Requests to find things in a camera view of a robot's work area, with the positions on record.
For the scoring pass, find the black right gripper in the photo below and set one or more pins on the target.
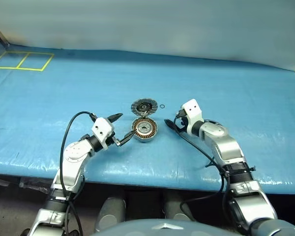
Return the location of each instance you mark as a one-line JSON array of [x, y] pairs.
[[184, 123]]

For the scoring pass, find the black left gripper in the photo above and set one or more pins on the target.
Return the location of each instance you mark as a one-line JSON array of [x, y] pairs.
[[116, 142]]

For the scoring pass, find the silver round motor housing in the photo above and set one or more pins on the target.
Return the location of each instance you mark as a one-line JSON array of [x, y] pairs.
[[137, 130]]

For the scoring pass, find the silver round motor lid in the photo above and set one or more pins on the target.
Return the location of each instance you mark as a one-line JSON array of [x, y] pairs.
[[145, 107]]

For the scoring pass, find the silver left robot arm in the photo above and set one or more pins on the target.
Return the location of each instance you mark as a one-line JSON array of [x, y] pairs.
[[73, 157]]

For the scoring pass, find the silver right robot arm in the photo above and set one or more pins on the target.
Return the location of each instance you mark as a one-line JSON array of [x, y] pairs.
[[228, 150]]

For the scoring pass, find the blue plastic table cover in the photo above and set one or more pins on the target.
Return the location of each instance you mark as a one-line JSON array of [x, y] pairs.
[[211, 86]]

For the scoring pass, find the grey rounded cylinder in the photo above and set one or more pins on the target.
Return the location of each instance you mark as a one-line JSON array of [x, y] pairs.
[[178, 209], [110, 214]]

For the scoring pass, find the grey robot torso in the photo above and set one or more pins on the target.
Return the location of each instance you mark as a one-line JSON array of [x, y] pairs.
[[162, 228]]

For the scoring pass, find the yellow tape grid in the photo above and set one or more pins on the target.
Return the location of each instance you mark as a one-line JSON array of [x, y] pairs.
[[23, 60]]

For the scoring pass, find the white camera head unit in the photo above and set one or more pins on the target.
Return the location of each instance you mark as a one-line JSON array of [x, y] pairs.
[[102, 127]]

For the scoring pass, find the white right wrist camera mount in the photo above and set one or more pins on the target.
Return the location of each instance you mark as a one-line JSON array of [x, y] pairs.
[[193, 110]]

